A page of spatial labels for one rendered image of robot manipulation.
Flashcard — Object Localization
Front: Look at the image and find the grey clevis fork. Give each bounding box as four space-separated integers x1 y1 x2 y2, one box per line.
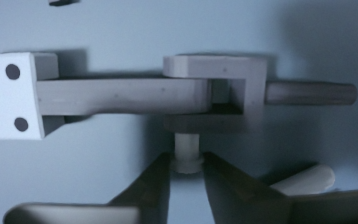
163 56 358 134

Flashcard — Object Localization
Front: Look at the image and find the white square block with black dots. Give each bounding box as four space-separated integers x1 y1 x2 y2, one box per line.
0 53 65 140

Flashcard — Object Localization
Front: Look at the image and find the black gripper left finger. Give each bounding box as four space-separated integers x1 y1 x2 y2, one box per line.
2 152 171 224

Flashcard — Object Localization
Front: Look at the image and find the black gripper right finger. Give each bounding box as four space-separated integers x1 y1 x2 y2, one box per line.
203 151 358 224

